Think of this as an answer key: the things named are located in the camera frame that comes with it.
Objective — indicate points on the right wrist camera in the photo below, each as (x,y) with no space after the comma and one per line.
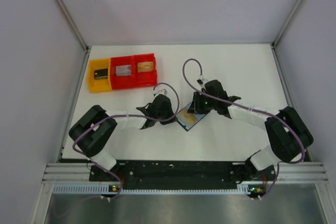
(201,80)

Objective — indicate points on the right red plastic bin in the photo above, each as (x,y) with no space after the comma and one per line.
(145,79)

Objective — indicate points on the yellow plastic bin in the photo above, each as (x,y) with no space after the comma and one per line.
(103,85)

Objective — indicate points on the black card in bin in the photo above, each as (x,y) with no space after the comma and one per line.
(100,74)

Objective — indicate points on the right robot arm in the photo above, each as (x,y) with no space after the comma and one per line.
(288,135)

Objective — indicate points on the gold credit card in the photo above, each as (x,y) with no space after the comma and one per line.
(188,118)

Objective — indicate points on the gold card in bin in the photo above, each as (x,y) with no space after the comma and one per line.
(147,66)

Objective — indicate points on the middle red plastic bin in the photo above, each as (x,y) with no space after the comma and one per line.
(122,82)

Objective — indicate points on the silver card in bin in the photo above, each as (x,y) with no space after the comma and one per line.
(123,70)

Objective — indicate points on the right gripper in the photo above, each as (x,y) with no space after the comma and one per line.
(198,104)

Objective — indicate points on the red plastic bin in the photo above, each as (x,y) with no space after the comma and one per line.
(145,79)
(122,82)

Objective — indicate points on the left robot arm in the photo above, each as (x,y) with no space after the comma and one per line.
(93,130)

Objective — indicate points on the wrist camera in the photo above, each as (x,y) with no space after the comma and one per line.
(157,92)
(201,80)

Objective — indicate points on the white slotted cable duct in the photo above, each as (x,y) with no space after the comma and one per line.
(106,189)

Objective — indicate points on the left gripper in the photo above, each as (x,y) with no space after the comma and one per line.
(168,111)

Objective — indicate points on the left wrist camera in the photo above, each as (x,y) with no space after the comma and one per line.
(157,92)

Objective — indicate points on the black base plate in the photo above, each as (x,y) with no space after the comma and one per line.
(176,175)

